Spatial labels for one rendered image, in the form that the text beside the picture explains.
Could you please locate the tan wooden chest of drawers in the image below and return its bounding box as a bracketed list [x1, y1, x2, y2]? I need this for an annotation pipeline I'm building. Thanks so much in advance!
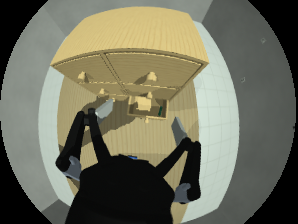
[50, 7, 209, 102]

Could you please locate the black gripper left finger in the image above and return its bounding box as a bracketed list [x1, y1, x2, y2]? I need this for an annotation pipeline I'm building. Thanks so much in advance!
[55, 99, 121, 185]

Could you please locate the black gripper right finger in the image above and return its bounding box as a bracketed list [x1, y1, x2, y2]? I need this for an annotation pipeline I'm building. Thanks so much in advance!
[137, 116, 201, 204]

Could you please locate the tan wooden drawer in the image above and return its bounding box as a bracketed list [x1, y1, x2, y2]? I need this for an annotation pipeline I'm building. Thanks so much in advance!
[106, 51, 201, 88]
[54, 53, 117, 82]
[79, 82, 126, 95]
[127, 96, 169, 123]
[95, 93, 129, 103]
[122, 83, 179, 100]

